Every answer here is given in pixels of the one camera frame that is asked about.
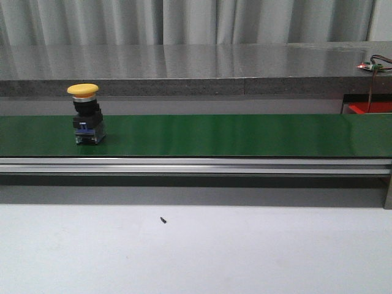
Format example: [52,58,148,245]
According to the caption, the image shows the red plastic bin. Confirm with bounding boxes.
[345,102,392,115]

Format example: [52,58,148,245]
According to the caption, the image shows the small green circuit board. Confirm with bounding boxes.
[357,62,383,72]

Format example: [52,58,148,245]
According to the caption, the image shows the red and black wires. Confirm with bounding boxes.
[366,55,392,114]

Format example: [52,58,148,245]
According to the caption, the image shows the aluminium conveyor side rail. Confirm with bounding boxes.
[1,157,391,176]

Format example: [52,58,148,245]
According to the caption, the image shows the grey stone counter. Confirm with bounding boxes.
[1,41,391,97]

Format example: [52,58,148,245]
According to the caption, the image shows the grey conveyor support leg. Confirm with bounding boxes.
[383,171,392,209]

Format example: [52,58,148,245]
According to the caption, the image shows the grey curtain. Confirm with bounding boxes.
[1,1,375,46]

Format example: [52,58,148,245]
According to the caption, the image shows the green conveyor belt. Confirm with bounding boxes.
[1,114,391,158]

